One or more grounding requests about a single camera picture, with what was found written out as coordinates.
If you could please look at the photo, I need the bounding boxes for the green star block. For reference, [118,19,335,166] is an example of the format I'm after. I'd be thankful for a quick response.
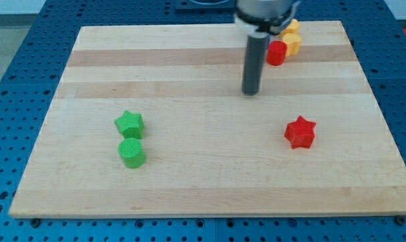
[114,110,145,139]

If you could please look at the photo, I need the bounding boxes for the red star block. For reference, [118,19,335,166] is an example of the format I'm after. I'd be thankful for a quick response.
[284,116,317,149]

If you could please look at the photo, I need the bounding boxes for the yellow star block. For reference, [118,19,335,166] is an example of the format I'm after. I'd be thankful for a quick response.
[279,19,300,38]

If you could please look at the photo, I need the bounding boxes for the wooden board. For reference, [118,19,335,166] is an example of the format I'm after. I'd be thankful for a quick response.
[9,21,406,219]

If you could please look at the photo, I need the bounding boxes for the green cylinder block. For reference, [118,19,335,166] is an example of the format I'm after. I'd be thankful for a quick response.
[118,138,146,169]

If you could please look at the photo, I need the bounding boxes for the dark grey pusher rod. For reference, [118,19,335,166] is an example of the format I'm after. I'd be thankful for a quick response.
[241,33,270,96]

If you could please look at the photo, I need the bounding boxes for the red cylinder block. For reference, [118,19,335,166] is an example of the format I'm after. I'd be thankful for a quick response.
[266,41,287,66]

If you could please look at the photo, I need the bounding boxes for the yellow heart block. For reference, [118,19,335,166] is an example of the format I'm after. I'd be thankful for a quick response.
[282,33,302,56]

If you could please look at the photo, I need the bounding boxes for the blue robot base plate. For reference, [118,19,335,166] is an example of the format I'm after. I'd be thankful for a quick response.
[175,0,235,13]

